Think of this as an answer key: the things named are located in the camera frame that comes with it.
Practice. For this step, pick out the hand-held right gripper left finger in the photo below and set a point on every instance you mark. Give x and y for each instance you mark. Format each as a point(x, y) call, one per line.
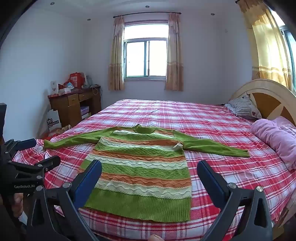
point(89, 183)

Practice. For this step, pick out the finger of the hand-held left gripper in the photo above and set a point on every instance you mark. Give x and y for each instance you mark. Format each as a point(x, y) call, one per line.
point(46, 162)
point(22, 143)

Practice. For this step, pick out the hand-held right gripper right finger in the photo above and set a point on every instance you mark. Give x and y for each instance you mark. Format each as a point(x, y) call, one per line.
point(210, 178)

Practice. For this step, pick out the green striped knit sweater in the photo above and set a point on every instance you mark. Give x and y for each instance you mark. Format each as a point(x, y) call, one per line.
point(143, 166)

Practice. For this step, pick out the person's left hand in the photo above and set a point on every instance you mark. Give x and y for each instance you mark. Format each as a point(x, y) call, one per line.
point(18, 204)

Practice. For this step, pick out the person's right hand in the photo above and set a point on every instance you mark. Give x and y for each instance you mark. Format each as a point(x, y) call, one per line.
point(155, 238)

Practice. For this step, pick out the floral bag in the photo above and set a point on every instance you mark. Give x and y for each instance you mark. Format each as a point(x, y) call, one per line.
point(66, 128)

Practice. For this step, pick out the stacked boxes in desk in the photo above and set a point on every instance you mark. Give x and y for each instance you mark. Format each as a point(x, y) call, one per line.
point(85, 112)

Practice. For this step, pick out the brown wooden desk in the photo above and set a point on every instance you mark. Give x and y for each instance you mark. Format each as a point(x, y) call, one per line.
point(71, 104)

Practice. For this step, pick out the white carton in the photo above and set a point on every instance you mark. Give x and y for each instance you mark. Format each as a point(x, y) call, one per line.
point(53, 87)

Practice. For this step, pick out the red plaid bed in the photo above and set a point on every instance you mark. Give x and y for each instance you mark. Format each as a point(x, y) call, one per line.
point(185, 115)

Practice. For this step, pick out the pink blanket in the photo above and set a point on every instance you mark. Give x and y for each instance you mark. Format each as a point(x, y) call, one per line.
point(275, 136)

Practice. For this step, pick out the striped pillow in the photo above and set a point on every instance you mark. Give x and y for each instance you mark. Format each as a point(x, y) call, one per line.
point(245, 107)

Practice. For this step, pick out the wooden headboard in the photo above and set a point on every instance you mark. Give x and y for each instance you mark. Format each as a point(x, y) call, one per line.
point(270, 97)

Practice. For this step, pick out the beige curtain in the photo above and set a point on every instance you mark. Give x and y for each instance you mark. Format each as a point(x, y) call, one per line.
point(174, 51)
point(116, 53)

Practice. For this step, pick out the sliding window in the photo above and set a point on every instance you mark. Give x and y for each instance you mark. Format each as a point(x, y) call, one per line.
point(145, 58)

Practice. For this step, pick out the yellow curtain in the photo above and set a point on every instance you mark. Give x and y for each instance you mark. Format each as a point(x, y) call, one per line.
point(266, 41)

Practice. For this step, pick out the large side window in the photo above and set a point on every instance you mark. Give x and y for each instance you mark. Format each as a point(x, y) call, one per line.
point(291, 51)

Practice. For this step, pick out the black curtain rod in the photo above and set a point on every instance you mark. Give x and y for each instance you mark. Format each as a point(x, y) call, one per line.
point(143, 14)

